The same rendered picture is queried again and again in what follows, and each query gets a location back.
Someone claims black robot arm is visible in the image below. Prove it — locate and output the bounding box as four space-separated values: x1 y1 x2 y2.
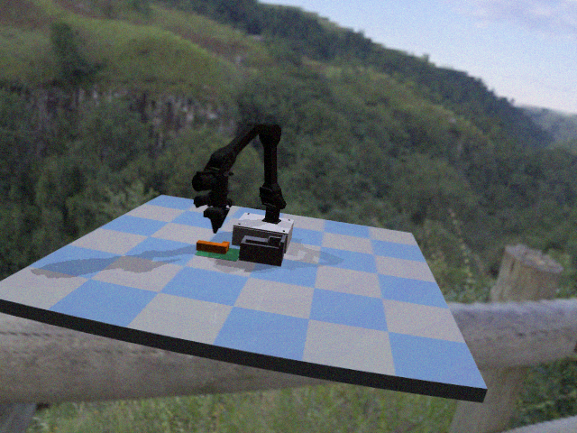
192 122 287 224

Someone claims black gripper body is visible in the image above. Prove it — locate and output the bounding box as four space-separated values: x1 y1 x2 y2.
204 189 232 219

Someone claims orange l-shaped part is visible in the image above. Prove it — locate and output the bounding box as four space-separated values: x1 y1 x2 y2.
197 240 230 254

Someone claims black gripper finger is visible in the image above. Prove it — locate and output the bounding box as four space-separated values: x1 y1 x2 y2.
219 208 230 228
208 216 224 234

